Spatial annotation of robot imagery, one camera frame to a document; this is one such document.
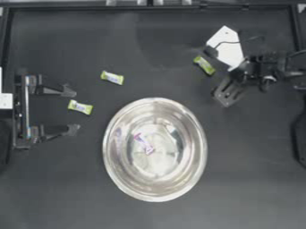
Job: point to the purple candy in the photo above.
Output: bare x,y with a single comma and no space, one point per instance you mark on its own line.
144,144

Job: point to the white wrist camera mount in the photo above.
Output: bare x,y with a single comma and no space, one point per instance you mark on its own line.
5,101
227,44

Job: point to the steel bowl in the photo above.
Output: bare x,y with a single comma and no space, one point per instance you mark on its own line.
155,184

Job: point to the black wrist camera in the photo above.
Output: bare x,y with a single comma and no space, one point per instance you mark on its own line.
211,51

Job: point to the black table frame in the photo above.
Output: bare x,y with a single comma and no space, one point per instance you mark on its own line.
78,6

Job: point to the green candy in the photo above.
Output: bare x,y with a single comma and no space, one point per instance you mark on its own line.
204,65
80,107
110,78

